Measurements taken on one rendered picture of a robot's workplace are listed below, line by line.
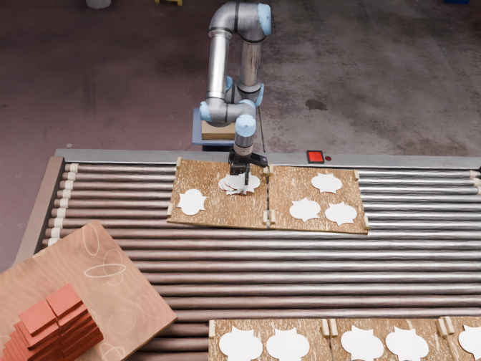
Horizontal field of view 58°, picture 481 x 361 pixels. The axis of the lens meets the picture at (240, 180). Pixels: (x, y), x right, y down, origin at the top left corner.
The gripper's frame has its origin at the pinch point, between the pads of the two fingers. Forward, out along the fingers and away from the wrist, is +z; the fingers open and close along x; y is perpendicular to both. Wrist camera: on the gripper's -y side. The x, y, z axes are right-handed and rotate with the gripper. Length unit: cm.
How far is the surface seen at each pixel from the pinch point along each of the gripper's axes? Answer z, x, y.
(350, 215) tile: 2.5, 18.8, -43.3
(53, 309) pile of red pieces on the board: -32, 68, 61
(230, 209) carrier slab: 3.5, 11.8, 6.9
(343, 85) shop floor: 96, -195, -125
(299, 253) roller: 5.2, 34.3, -18.3
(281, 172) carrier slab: 3.3, -7.9, -18.5
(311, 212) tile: 2.6, 16.2, -27.0
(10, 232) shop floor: 97, -50, 136
